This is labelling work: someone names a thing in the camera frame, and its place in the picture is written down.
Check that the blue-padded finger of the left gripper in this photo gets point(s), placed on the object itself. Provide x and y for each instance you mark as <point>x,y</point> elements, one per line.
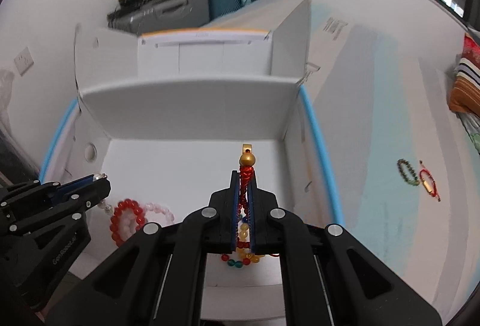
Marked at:
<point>82,194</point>

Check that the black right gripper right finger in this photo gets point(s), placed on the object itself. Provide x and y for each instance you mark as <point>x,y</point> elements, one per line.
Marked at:
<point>328,277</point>

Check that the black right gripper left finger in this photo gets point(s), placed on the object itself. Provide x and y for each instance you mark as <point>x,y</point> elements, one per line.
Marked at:
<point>156,277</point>

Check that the blue orange cardboard box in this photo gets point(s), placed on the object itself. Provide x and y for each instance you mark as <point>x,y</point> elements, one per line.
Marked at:
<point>164,115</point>

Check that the grey suitcase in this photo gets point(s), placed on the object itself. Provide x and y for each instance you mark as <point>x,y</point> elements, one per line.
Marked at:
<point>160,15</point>

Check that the floral folded quilt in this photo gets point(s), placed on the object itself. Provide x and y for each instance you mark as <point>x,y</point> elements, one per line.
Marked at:
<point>471,123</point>

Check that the striped orange pillow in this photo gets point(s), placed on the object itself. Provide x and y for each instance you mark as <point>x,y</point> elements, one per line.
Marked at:
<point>465,93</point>

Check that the white wall socket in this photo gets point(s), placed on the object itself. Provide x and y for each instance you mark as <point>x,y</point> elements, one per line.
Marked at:
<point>23,61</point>

